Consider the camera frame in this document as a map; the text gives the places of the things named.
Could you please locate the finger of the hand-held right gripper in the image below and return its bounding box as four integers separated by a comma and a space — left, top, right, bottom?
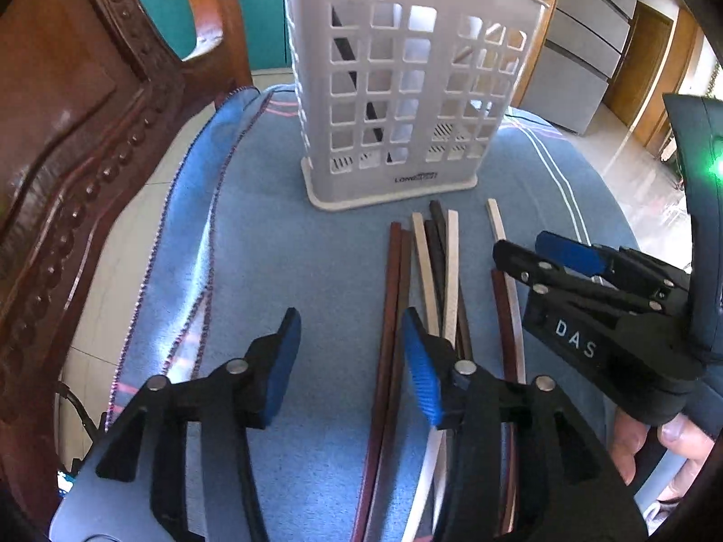
493, 240, 687, 322
535, 230, 693, 294

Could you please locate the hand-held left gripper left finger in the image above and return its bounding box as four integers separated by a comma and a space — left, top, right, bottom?
95, 308, 303, 542

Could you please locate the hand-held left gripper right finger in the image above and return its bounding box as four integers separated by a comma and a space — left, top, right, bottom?
401, 308, 648, 542

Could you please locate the reddish brown chopstick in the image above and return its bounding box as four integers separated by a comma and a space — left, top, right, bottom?
364, 229, 414, 542
350, 223, 403, 542
490, 267, 523, 537

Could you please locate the dark brown chopstick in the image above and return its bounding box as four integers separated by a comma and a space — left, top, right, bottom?
429, 199, 475, 362
423, 219, 453, 345

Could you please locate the white plastic utensil basket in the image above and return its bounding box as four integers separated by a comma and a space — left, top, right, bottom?
274, 0, 550, 212

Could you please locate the black chopstick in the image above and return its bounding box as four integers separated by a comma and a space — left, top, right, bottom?
330, 5, 393, 164

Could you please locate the person's right hand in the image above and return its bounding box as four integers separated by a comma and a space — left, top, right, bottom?
609, 409, 715, 506

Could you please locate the blue striped towel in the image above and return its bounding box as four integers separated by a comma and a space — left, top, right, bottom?
107, 84, 642, 542

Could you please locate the grey drawer cabinet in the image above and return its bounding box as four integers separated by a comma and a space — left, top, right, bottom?
522, 0, 642, 136

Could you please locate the wooden door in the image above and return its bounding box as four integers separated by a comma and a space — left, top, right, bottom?
601, 0, 704, 156

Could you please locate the carved wooden chair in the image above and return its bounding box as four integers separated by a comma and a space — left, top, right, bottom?
0, 0, 255, 520

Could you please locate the teal cabinet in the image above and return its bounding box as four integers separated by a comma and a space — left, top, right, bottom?
125, 0, 291, 71

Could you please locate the black cable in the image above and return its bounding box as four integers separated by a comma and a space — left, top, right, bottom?
55, 381, 108, 453

